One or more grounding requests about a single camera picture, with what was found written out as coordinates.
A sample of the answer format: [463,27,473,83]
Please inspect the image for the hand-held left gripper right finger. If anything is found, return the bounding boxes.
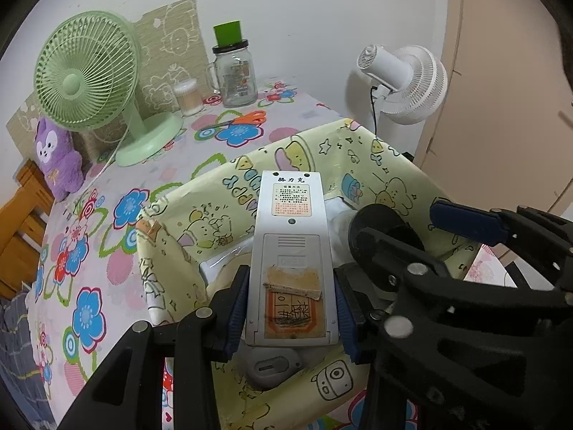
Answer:
[333,264,382,366]

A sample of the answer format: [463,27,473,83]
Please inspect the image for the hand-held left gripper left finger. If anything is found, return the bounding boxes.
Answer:
[63,265,251,430]

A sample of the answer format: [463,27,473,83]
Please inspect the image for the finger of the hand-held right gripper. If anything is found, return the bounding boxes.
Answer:
[356,226,573,406]
[430,201,573,298]

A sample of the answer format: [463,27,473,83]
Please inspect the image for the round beige compact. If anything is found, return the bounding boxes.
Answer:
[207,265,245,298]

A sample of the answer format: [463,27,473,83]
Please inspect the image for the white rounded device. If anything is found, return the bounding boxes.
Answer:
[242,346,316,390]

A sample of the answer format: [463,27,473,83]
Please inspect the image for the black round object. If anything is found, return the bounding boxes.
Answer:
[348,204,426,278]

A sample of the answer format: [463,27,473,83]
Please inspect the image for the white remote control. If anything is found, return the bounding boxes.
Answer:
[243,170,340,348]

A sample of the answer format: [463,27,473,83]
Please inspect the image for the white round case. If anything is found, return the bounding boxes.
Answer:
[329,216,359,263]

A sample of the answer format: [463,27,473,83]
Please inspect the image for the yellow cartoon fabric basket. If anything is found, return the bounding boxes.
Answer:
[135,119,484,430]

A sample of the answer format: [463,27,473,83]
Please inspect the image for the beige door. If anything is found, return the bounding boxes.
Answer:
[414,0,573,269]

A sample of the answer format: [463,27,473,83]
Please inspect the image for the white standing fan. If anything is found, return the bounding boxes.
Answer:
[357,44,448,139]

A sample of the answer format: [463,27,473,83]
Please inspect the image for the cotton swab container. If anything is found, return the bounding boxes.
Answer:
[174,78,203,117]

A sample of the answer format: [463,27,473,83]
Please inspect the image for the grey plaid blanket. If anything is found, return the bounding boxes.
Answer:
[0,298,59,430]

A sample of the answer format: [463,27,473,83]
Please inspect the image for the glass jar with green lid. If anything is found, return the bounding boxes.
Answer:
[205,20,258,108]

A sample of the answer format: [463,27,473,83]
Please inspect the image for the purple plush toy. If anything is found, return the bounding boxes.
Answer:
[35,116,86,202]

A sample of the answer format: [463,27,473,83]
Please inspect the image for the wooden chair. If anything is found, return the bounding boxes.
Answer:
[0,159,57,301]

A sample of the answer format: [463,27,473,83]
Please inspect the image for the green desk fan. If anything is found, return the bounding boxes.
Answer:
[33,10,184,167]

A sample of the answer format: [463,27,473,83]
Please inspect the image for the black fan cable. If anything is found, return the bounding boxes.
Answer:
[369,85,379,135]

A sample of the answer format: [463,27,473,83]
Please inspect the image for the orange handled scissors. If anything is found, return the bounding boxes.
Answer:
[202,110,268,132]

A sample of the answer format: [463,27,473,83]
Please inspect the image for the white fan cable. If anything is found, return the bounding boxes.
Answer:
[83,123,133,189]

